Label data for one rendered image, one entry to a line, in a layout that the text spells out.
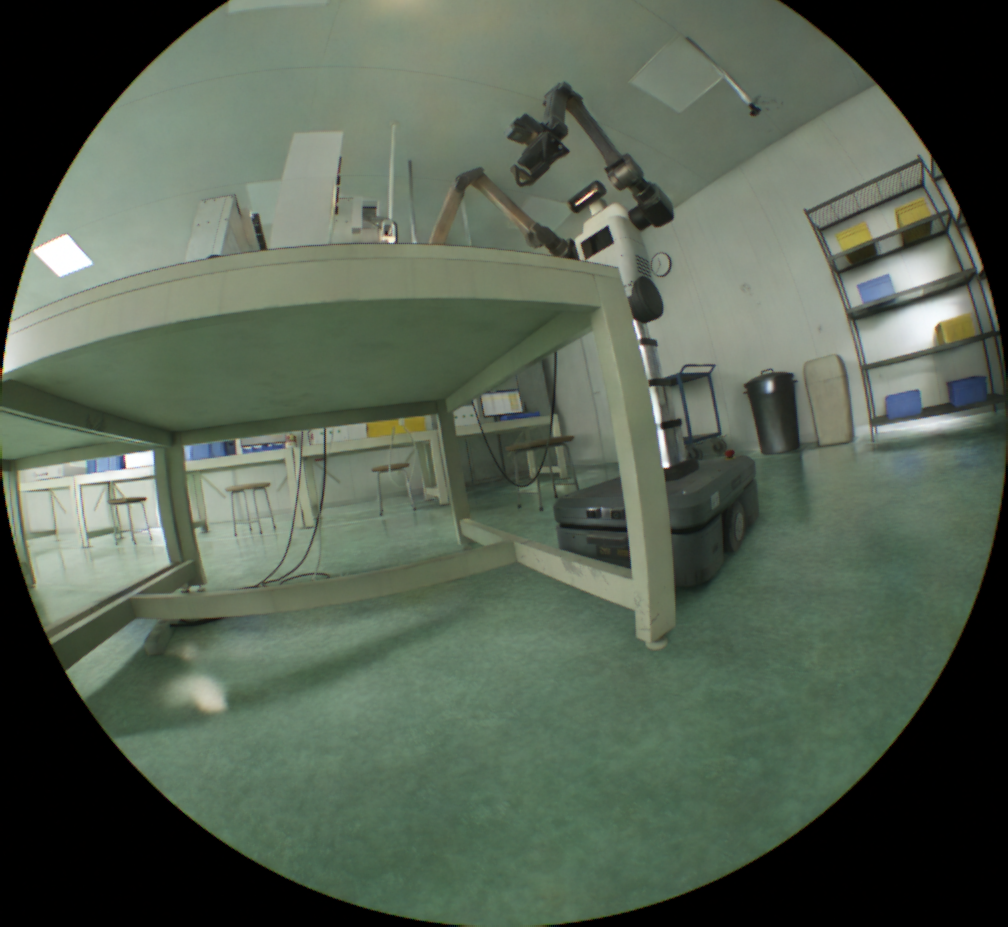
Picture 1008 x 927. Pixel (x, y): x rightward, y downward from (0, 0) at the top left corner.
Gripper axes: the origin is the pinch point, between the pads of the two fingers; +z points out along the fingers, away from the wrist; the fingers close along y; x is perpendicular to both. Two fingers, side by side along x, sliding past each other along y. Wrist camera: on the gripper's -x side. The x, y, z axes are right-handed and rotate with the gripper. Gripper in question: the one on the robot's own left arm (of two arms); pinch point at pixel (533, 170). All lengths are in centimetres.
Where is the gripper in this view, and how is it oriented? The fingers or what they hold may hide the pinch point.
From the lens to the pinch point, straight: 82.9
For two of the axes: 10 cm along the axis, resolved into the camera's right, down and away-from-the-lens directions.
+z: -2.6, 9.0, -3.6
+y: 5.7, -1.6, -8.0
